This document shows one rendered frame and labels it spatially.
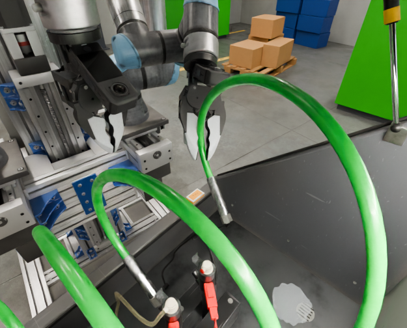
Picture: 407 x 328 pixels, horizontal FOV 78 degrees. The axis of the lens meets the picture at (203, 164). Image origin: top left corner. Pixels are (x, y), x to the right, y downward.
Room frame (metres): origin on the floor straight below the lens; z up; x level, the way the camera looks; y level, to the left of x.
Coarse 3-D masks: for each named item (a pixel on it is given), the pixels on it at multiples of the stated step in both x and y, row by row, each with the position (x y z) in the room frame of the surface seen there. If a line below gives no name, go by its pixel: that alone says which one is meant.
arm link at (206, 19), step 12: (192, 0) 0.61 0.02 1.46; (204, 0) 0.60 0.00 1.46; (216, 0) 0.63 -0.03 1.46; (192, 12) 0.59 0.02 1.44; (204, 12) 0.59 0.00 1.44; (216, 12) 0.61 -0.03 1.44; (180, 24) 0.63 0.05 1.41; (192, 24) 0.57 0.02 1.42; (204, 24) 0.57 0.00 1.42; (216, 24) 0.59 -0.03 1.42; (216, 36) 0.57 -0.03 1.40
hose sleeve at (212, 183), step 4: (212, 176) 0.37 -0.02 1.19; (208, 180) 0.37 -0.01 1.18; (212, 180) 0.36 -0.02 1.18; (208, 184) 0.36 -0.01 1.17; (212, 184) 0.36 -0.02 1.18; (216, 184) 0.36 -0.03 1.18; (212, 188) 0.35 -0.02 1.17; (216, 188) 0.35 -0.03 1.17; (212, 192) 0.35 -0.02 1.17; (216, 192) 0.35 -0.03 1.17; (220, 192) 0.35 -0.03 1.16; (216, 196) 0.34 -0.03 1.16; (220, 196) 0.34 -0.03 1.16; (216, 200) 0.33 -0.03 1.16; (220, 200) 0.33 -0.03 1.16; (216, 204) 0.33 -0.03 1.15; (220, 204) 0.33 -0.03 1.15; (224, 204) 0.33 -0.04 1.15; (220, 208) 0.32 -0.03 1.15; (224, 208) 0.32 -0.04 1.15; (220, 212) 0.32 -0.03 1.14; (224, 212) 0.31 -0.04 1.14; (228, 212) 0.32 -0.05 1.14
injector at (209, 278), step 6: (198, 270) 0.23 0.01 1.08; (198, 276) 0.22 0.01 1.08; (204, 276) 0.20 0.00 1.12; (210, 276) 0.20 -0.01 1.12; (198, 282) 0.22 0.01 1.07; (204, 282) 0.20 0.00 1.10; (204, 294) 0.20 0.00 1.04; (204, 300) 0.20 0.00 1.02; (204, 306) 0.20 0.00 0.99; (204, 312) 0.20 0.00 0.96
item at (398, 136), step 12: (384, 0) 0.41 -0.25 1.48; (396, 0) 0.40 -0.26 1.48; (384, 12) 0.41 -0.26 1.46; (396, 12) 0.40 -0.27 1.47; (384, 24) 0.40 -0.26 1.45; (396, 48) 0.39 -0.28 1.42; (396, 60) 0.38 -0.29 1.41; (396, 72) 0.38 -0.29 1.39; (396, 84) 0.37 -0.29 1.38; (396, 96) 0.37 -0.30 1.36; (396, 108) 0.36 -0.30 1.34; (396, 120) 0.35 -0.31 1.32; (396, 132) 0.35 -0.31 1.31
